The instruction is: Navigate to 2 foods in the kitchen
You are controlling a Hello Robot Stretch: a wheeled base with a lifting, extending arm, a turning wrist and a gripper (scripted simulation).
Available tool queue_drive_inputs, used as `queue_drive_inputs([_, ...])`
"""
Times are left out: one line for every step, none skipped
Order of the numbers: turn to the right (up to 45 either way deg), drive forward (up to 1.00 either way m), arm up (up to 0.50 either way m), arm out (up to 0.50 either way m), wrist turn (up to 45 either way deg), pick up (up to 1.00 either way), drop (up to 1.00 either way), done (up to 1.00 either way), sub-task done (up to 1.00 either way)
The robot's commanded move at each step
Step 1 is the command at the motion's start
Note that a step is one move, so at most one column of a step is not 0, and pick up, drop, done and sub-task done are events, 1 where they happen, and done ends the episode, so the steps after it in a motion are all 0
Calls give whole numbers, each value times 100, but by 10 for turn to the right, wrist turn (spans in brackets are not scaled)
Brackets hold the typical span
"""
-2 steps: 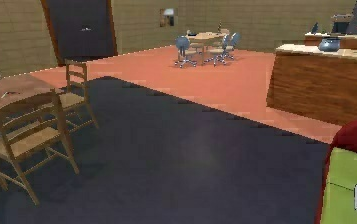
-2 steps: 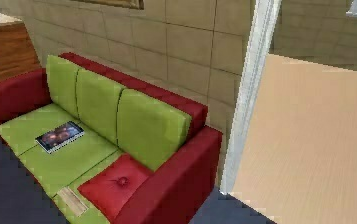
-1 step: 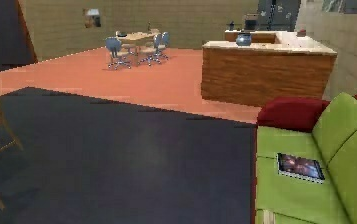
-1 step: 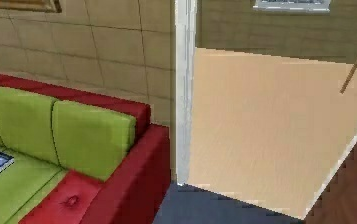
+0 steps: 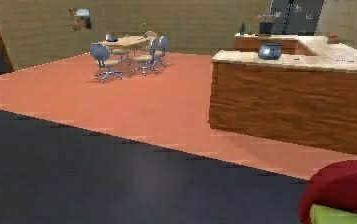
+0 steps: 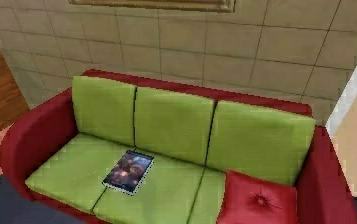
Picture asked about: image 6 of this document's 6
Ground red sofa with green cushions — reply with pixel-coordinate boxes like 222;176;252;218
0;68;357;224

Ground dark book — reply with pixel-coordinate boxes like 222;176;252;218
102;149;155;196

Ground red buttoned pillow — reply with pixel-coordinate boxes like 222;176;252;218
216;169;299;224

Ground white framed room door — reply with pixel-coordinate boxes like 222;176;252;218
325;42;357;201

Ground dark blue floor cloth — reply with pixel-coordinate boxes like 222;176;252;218
0;173;84;224

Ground gold framed wall picture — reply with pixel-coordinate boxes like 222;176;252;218
67;0;237;14

